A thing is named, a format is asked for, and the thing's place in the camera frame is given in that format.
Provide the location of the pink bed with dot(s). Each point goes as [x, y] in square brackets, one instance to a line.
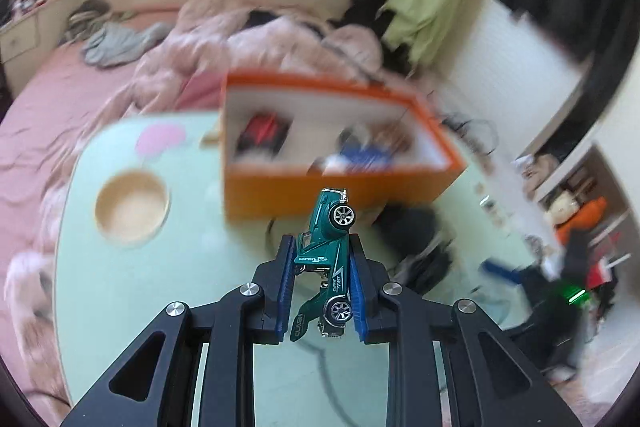
[40, 117]

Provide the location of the white ribbed panel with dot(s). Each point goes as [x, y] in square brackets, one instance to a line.
[515, 72]

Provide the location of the orange object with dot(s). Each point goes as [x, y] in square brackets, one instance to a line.
[582, 214]

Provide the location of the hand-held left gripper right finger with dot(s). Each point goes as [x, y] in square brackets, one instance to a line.
[359, 302]

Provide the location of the black garment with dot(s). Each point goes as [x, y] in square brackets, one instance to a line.
[262, 18]

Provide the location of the black clothes heap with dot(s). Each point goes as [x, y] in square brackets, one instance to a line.
[367, 7]

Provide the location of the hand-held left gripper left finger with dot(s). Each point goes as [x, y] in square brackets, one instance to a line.
[285, 297]

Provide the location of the striped clothes pile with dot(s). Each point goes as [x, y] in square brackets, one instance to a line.
[87, 14]

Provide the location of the grey garment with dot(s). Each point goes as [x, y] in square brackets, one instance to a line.
[115, 44]

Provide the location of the green toy car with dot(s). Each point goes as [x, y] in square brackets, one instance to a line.
[325, 227]

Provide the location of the red object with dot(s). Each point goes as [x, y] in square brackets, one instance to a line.
[262, 132]

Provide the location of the beige cloth pile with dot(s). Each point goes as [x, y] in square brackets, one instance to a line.
[540, 167]

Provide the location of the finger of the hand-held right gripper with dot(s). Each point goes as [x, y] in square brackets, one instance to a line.
[502, 272]

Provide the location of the orange cardboard box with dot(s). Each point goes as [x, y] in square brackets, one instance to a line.
[300, 197]

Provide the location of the pink quilt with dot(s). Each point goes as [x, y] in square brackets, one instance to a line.
[210, 47]

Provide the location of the wooden bowl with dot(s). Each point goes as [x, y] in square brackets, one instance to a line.
[132, 209]

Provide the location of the white nightstand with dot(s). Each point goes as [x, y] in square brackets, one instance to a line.
[20, 39]

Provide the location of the light green desktop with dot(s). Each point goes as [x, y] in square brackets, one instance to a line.
[150, 307]

